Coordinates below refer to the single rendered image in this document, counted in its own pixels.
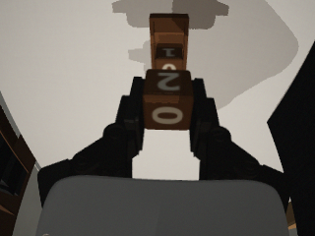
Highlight brown digit cube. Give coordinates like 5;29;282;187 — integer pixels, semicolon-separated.
155;47;183;70
142;69;194;131

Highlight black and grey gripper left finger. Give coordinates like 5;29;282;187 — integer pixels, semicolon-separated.
37;77;145;207

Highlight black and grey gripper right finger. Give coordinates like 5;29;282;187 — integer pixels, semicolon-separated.
189;78;292;214

